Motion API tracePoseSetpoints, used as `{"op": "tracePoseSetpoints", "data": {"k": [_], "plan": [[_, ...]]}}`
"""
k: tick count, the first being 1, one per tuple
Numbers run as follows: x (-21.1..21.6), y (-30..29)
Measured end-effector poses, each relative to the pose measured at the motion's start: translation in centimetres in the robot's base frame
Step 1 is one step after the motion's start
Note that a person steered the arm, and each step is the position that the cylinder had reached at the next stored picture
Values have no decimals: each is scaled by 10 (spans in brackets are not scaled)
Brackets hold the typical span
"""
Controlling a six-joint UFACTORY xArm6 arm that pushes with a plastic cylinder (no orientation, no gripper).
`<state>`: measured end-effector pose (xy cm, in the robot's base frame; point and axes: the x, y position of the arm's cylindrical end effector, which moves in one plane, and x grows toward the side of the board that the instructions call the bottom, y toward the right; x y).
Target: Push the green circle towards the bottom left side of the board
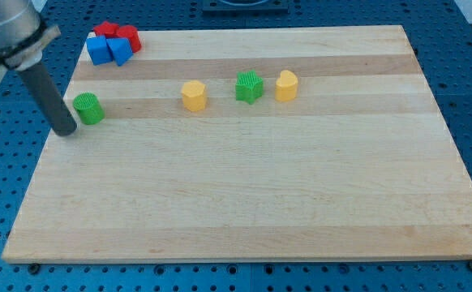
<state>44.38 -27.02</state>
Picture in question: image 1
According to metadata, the green star block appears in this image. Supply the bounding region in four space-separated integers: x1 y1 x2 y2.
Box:
235 70 264 105

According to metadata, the blue cube block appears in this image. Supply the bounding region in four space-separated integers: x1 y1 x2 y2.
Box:
86 36 113 66

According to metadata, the red star block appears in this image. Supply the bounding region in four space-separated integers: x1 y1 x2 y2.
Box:
92 21 119 39

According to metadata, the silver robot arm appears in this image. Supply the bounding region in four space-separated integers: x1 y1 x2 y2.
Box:
0 0 61 71

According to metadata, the green cylinder block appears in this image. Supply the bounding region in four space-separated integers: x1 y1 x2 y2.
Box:
72 92 105 125

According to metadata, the yellow hexagon block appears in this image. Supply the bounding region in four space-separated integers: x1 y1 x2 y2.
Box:
181 80 207 112

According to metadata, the red cylinder block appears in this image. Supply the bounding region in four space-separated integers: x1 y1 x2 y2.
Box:
115 25 142 53

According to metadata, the yellow heart block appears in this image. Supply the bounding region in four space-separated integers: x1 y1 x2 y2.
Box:
275 70 298 102

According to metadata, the blue triangle block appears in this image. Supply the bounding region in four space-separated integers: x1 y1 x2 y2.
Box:
106 38 133 67

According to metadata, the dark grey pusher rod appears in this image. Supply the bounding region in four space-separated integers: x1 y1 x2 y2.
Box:
18 62 77 136

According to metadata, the wooden board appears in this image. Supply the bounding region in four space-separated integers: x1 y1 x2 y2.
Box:
2 25 472 264

